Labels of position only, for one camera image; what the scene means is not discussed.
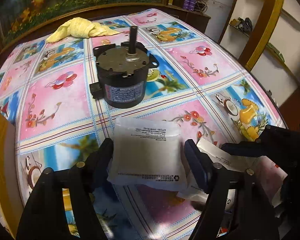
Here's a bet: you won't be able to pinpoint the yellow taped foam box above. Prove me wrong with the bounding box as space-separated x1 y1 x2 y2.
0 114 23 238

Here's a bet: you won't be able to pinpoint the white paper packet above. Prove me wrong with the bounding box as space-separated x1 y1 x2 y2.
177 139 257 204

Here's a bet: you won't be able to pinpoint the white plastic mailer bag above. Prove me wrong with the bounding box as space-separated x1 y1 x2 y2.
108 117 187 191

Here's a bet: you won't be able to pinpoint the purple bottles on shelf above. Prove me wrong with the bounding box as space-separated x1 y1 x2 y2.
183 0 197 11

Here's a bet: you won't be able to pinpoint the black electric motor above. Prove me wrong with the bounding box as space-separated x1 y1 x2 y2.
89 26 159 109

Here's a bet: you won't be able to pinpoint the yellow towel at table back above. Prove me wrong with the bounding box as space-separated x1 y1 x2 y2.
46 17 120 43

